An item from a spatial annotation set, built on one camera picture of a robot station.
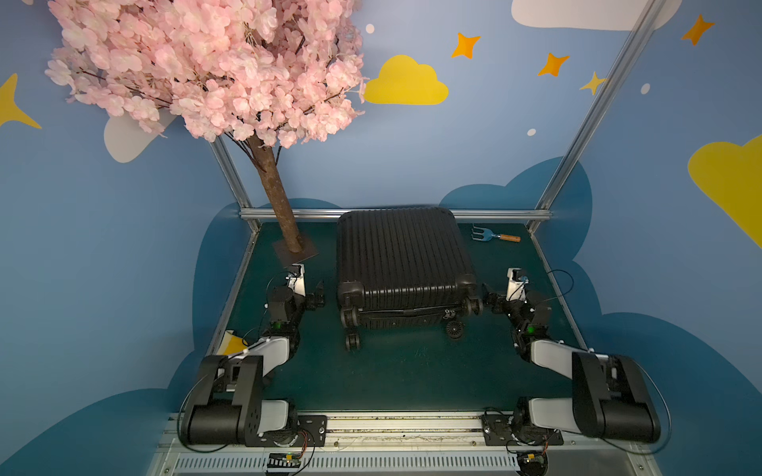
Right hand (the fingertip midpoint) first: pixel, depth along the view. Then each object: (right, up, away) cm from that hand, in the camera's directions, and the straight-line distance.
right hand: (504, 281), depth 91 cm
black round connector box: (0, -44, -18) cm, 48 cm away
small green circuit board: (-63, -43, -18) cm, 78 cm away
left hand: (-61, +1, -1) cm, 61 cm away
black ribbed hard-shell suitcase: (-33, +5, -11) cm, 35 cm away
